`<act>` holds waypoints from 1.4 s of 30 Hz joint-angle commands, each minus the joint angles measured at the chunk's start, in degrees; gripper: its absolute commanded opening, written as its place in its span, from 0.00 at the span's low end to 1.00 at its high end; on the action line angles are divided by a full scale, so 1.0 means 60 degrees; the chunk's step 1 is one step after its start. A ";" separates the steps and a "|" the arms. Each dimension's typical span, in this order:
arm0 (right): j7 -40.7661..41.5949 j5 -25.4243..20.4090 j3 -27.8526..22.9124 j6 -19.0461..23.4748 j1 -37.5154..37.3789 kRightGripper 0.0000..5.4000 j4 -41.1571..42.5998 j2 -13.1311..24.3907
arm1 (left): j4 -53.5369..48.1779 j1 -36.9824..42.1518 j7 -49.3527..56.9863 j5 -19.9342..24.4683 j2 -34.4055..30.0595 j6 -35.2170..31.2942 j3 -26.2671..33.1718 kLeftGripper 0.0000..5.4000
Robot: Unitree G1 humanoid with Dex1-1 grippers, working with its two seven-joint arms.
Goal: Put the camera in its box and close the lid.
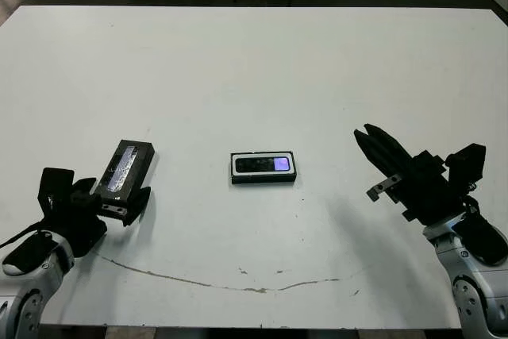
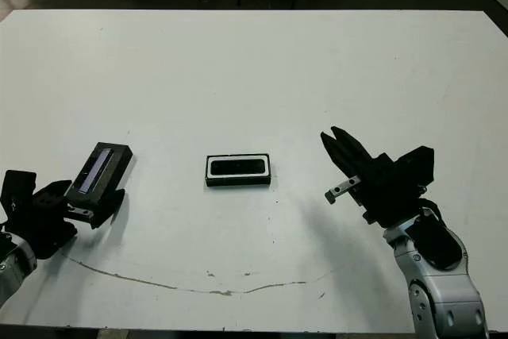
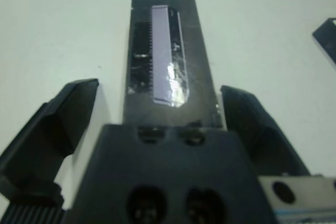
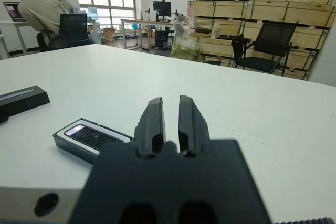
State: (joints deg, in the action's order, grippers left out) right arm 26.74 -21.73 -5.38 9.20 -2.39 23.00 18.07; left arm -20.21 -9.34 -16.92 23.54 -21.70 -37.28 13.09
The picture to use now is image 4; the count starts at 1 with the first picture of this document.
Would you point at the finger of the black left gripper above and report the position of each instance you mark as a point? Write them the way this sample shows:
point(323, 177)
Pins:
point(2, 119)

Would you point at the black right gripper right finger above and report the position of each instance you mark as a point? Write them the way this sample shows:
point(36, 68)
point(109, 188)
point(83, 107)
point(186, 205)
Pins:
point(189, 124)

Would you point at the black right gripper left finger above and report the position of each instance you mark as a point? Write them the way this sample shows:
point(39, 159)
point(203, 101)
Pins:
point(151, 127)

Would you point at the black box lid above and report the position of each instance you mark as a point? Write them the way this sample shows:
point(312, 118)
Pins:
point(26, 103)

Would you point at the slim black camera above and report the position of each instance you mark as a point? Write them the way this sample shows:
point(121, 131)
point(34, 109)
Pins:
point(97, 137)

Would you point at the black box with white insert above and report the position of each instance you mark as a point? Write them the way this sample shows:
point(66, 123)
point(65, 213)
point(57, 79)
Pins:
point(68, 148)

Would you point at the translucent blue box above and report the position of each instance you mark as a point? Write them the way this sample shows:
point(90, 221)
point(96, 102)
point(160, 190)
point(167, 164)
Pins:
point(92, 13)

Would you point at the yellow-green bag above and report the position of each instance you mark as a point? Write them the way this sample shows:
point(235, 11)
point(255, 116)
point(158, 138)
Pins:
point(183, 51)

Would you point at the black computer tower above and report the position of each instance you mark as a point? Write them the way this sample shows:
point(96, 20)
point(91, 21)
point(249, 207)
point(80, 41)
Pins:
point(161, 37)

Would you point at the white chair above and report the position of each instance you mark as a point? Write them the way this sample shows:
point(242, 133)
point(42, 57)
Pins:
point(179, 31)

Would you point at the white desk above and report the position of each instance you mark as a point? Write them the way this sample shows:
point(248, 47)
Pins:
point(15, 23)

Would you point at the long grey desk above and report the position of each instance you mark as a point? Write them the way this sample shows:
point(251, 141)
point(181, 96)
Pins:
point(147, 21)

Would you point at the open laptop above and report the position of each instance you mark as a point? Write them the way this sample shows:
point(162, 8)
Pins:
point(11, 11)

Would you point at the person in beige jacket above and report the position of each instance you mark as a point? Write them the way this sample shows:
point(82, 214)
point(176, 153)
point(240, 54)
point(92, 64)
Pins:
point(39, 11)

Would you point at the black office chair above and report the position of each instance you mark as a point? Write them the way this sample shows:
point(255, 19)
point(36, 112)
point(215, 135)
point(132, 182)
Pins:
point(73, 28)

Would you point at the black computer monitor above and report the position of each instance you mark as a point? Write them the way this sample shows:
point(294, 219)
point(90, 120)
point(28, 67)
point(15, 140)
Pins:
point(162, 9)

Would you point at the black folding chair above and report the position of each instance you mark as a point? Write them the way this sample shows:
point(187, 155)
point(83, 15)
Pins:
point(273, 37)

